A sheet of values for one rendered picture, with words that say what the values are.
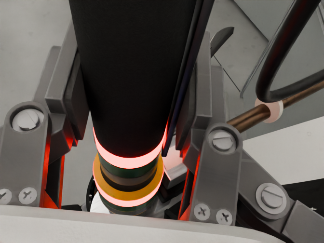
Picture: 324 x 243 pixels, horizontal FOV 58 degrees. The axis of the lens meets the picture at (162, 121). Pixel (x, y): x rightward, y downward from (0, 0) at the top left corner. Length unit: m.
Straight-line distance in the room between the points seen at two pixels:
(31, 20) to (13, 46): 0.30
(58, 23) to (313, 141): 2.31
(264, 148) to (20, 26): 2.31
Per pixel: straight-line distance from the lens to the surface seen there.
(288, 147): 0.67
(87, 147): 1.94
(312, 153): 0.65
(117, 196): 0.18
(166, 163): 0.21
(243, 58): 2.57
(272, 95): 0.23
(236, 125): 0.24
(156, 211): 0.29
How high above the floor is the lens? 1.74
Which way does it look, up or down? 59 degrees down
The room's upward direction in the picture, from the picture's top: 12 degrees clockwise
